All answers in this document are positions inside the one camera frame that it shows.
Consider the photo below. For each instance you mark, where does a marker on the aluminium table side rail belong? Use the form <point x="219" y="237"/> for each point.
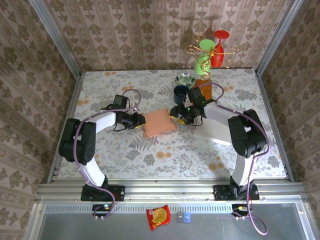
<point x="72" y="100"/>
<point x="267" y="100"/>

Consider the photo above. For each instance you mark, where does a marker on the aluminium frame post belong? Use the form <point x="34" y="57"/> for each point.
<point x="57" y="40"/>
<point x="277" y="37"/>

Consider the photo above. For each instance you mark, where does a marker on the long aluminium base rail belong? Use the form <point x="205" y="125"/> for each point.
<point x="170" y="191"/>

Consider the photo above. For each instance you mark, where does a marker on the floral tablecloth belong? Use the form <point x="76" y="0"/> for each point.
<point x="175" y="160"/>

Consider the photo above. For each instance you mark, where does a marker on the small grey packet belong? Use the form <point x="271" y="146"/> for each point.
<point x="179" y="217"/>

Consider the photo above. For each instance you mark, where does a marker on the pink paper box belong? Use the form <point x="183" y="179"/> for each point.
<point x="160" y="122"/>

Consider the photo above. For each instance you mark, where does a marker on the green plastic wine glass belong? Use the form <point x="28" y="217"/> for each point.
<point x="206" y="45"/>

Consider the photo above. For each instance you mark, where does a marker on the green leaf patterned bowl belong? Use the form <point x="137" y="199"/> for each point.
<point x="185" y="80"/>

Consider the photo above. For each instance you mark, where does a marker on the grey metal tray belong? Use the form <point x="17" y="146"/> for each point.
<point x="125" y="227"/>

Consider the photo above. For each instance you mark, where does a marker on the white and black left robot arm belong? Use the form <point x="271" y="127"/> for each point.
<point x="80" y="140"/>

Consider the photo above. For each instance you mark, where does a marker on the dark blue mug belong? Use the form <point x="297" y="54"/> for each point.
<point x="178" y="93"/>

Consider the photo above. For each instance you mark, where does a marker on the red snack packet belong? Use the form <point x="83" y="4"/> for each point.
<point x="158" y="217"/>

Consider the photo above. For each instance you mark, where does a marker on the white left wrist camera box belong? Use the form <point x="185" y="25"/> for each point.
<point x="135" y="109"/>

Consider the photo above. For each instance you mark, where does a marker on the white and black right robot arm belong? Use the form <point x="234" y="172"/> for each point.
<point x="247" y="135"/>

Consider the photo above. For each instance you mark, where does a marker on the white paper box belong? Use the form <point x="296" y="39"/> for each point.
<point x="210" y="136"/>

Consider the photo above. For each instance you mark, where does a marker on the small blue packet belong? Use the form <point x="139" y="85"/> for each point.
<point x="187" y="217"/>

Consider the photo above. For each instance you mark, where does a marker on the small black circuit board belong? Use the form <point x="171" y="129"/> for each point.
<point x="100" y="207"/>
<point x="237" y="207"/>

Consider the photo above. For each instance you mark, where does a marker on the red plastic wine glass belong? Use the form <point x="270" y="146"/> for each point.
<point x="221" y="35"/>

